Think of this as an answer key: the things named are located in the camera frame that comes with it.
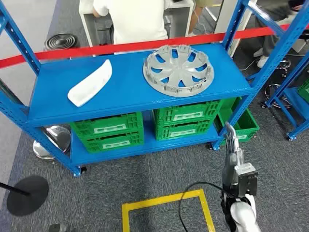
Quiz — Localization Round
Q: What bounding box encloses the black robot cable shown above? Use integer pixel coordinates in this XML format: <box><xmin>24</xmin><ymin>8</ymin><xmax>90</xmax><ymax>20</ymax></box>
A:
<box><xmin>178</xmin><ymin>182</ymin><xmax>225</xmax><ymax>232</ymax></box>

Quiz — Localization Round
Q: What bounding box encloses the black stanchion post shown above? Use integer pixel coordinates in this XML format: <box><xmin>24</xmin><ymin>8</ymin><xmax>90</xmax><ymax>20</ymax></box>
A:
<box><xmin>0</xmin><ymin>175</ymin><xmax>49</xmax><ymax>217</ymax></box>

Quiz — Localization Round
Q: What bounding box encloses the thin white cable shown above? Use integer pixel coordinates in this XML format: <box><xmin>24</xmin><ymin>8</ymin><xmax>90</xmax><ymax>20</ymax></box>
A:
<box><xmin>239</xmin><ymin>58</ymin><xmax>259</xmax><ymax>72</ymax></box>

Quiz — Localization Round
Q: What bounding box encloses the white curved plastic part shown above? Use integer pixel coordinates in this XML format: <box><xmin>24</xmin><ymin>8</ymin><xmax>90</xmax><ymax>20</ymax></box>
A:
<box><xmin>67</xmin><ymin>59</ymin><xmax>113</xmax><ymax>108</ymax></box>

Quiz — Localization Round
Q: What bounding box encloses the green plastic crate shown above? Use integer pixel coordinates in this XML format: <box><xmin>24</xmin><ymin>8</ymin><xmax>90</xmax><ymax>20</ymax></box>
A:
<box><xmin>298</xmin><ymin>78</ymin><xmax>309</xmax><ymax>103</ymax></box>
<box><xmin>70</xmin><ymin>112</ymin><xmax>144</xmax><ymax>140</ymax></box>
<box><xmin>155</xmin><ymin>118</ymin><xmax>216</xmax><ymax>142</ymax></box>
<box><xmin>81</xmin><ymin>131</ymin><xmax>145</xmax><ymax>154</ymax></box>
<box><xmin>152</xmin><ymin>100</ymin><xmax>222</xmax><ymax>127</ymax></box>
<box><xmin>213</xmin><ymin>97</ymin><xmax>260</xmax><ymax>143</ymax></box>

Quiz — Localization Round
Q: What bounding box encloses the red barrier belt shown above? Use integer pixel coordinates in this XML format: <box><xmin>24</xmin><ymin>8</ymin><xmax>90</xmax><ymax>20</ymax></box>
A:
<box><xmin>0</xmin><ymin>24</ymin><xmax>290</xmax><ymax>70</ymax></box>

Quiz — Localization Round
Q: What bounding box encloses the chrome stanchion post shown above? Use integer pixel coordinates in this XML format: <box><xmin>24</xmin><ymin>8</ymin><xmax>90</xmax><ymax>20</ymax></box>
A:
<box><xmin>33</xmin><ymin>125</ymin><xmax>72</xmax><ymax>161</ymax></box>

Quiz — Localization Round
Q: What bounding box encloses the yellow floor tape square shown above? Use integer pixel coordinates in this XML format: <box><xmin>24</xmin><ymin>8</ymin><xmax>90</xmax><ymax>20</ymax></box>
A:
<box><xmin>121</xmin><ymin>188</ymin><xmax>216</xmax><ymax>232</ymax></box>

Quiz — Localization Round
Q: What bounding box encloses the chrome stool base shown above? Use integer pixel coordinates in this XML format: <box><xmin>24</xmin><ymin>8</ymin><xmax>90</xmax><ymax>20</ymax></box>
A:
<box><xmin>275</xmin><ymin>58</ymin><xmax>292</xmax><ymax>78</ymax></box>

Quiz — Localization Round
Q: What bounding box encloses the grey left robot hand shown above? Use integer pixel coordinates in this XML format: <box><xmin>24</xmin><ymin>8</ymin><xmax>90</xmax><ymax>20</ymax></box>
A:
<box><xmin>48</xmin><ymin>223</ymin><xmax>74</xmax><ymax>232</ymax></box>

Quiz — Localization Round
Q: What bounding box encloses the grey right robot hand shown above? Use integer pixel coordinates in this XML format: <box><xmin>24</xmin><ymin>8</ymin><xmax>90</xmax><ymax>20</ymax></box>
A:
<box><xmin>222</xmin><ymin>121</ymin><xmax>244</xmax><ymax>193</ymax></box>

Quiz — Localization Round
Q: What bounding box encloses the blue metal shelf rack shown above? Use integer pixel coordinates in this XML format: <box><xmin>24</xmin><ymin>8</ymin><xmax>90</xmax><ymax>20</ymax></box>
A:
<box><xmin>0</xmin><ymin>0</ymin><xmax>309</xmax><ymax>178</ymax></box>
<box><xmin>265</xmin><ymin>53</ymin><xmax>309</xmax><ymax>142</ymax></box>

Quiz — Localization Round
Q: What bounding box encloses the white partition panel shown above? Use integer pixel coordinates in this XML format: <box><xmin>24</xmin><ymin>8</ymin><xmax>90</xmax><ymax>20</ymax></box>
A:
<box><xmin>214</xmin><ymin>0</ymin><xmax>258</xmax><ymax>58</ymax></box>

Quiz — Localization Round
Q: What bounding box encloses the person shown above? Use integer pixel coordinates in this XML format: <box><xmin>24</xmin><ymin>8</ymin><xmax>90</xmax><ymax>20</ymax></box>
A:
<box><xmin>253</xmin><ymin>0</ymin><xmax>309</xmax><ymax>69</ymax></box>
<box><xmin>188</xmin><ymin>0</ymin><xmax>221</xmax><ymax>36</ymax></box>
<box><xmin>93</xmin><ymin>0</ymin><xmax>172</xmax><ymax>45</ymax></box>

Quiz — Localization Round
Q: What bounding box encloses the black round stool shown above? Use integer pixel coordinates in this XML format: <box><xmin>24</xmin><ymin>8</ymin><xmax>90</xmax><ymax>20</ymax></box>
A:
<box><xmin>44</xmin><ymin>32</ymin><xmax>79</xmax><ymax>52</ymax></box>

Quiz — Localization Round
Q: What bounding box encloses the chrome stool base ring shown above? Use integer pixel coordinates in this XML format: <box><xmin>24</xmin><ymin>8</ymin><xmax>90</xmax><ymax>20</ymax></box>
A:
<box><xmin>263</xmin><ymin>84</ymin><xmax>293</xmax><ymax>110</ymax></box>

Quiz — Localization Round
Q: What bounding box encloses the grey plastic wheel hubcap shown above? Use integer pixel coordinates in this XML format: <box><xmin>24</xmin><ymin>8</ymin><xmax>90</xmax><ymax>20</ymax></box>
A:
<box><xmin>143</xmin><ymin>44</ymin><xmax>215</xmax><ymax>98</ymax></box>

